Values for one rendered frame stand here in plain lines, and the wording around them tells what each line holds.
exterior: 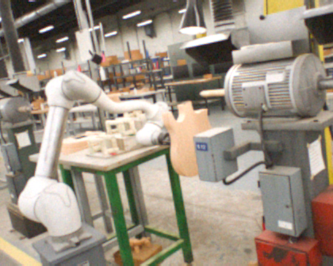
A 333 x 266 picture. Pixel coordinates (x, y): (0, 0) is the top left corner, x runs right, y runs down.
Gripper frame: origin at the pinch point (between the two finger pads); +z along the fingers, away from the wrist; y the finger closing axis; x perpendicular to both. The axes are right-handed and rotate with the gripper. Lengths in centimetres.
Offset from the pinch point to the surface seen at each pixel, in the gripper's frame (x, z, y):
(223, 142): 9.9, 40.1, 22.6
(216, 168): 2, 40, 31
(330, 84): 26, 76, -2
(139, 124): 4, -52, -11
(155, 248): -91, -61, -3
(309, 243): -36, 69, 17
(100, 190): -65, -142, -21
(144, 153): -10.3, -37.7, 2.4
